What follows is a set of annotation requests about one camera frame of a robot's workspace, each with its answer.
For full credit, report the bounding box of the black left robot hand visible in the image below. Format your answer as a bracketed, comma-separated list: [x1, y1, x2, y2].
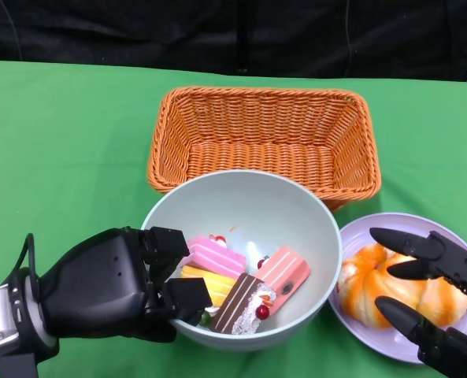
[39, 225, 214, 343]

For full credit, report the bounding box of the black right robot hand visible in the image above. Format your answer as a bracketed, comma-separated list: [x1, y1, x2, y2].
[369, 227, 467, 378]

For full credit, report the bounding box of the orange striped bread bun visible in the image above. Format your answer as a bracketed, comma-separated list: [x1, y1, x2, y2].
[416, 275, 467, 328]
[336, 243, 425, 329]

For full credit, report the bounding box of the pink striped cake slice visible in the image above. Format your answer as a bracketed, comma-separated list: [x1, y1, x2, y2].
[180, 234, 248, 279]

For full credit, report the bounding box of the yellow striped cake slice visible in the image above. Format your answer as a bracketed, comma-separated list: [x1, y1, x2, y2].
[180, 265, 238, 327]

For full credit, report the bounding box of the chocolate cake slice with cherry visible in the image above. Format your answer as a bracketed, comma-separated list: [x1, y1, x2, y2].
[209, 273, 276, 336]

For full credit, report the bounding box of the salmon pink cake block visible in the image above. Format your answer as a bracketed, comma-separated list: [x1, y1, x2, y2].
[254, 246, 312, 316]

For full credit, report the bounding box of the grey-green bowl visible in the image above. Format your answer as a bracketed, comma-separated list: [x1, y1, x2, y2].
[140, 169, 343, 353]

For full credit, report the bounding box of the pale lavender plate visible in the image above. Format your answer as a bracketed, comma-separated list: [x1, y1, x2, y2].
[327, 212, 467, 364]

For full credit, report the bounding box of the orange wicker basket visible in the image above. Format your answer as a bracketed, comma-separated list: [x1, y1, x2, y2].
[146, 86, 383, 213]

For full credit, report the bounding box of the green tablecloth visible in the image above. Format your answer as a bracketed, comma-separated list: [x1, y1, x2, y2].
[0, 58, 467, 378]

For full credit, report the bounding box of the black backdrop curtain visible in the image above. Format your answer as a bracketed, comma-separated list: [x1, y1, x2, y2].
[0, 0, 467, 83]

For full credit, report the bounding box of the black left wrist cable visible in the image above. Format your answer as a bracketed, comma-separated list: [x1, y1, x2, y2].
[18, 232, 41, 292]

